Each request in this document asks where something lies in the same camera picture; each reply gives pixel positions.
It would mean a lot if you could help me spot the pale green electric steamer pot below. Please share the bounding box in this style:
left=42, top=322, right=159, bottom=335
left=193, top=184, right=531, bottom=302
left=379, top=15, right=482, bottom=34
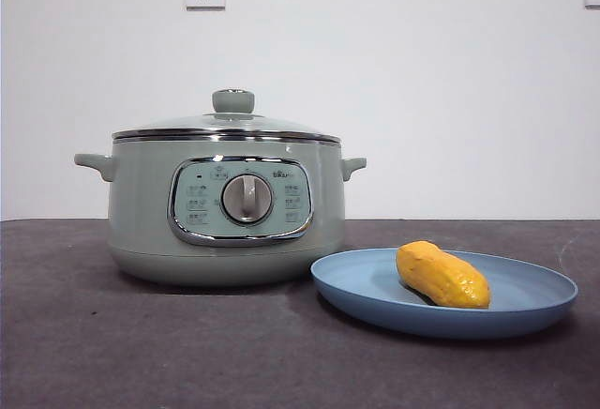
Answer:
left=73, top=135, right=368, bottom=287

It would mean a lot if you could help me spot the yellow corn cob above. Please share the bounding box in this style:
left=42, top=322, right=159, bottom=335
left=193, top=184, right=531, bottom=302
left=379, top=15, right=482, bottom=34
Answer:
left=396, top=239, right=492, bottom=310

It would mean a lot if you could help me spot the blue round plate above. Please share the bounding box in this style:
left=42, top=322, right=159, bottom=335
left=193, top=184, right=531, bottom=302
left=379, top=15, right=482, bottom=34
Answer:
left=309, top=247, right=579, bottom=339

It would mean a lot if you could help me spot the glass lid with green knob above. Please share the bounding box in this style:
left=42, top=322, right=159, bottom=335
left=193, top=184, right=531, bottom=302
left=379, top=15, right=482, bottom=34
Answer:
left=112, top=89, right=340, bottom=143

